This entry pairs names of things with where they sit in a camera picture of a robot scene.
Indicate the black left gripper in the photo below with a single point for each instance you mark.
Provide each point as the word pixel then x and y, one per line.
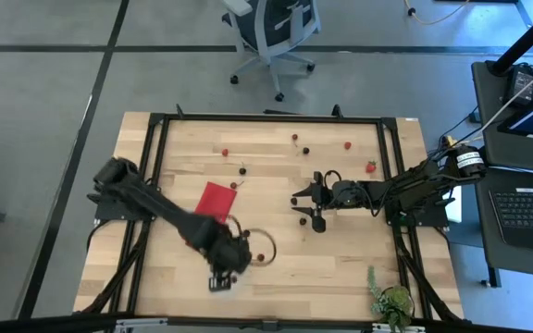
pixel 227 252

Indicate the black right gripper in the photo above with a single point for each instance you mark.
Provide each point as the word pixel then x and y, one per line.
pixel 345 193

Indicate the clear plastic deli container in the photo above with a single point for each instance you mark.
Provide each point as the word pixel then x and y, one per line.
pixel 266 245

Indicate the red strawberry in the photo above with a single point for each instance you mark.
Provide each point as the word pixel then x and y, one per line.
pixel 371 167

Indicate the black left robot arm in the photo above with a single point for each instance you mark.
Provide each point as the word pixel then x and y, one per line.
pixel 155 203

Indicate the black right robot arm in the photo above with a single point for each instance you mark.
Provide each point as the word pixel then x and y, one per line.
pixel 405 189

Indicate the dark red cherry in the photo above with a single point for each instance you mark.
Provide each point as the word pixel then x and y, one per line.
pixel 233 185

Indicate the red cloth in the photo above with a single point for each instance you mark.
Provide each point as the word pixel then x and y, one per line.
pixel 215 199

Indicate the black clamp on edge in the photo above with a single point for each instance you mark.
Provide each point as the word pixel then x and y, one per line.
pixel 337 112

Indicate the green potted succulent plant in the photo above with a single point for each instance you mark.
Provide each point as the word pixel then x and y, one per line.
pixel 393 303

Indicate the yellow plug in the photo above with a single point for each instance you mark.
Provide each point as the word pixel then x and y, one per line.
pixel 449 139

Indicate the white and black office chair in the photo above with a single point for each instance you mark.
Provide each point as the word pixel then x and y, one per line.
pixel 266 28

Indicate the dark keyboard platform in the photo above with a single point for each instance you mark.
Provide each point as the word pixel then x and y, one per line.
pixel 486 240

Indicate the dark standing desk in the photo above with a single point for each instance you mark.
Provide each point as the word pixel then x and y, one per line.
pixel 493 148

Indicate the black keyboard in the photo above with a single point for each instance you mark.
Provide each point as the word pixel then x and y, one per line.
pixel 525 217

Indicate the black power adapter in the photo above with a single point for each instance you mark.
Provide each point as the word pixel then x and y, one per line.
pixel 522 83

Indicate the black monitor stand pole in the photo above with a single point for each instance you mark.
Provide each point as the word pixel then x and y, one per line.
pixel 525 39

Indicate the silver metal bracket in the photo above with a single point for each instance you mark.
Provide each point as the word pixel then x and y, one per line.
pixel 141 323
pixel 396 329

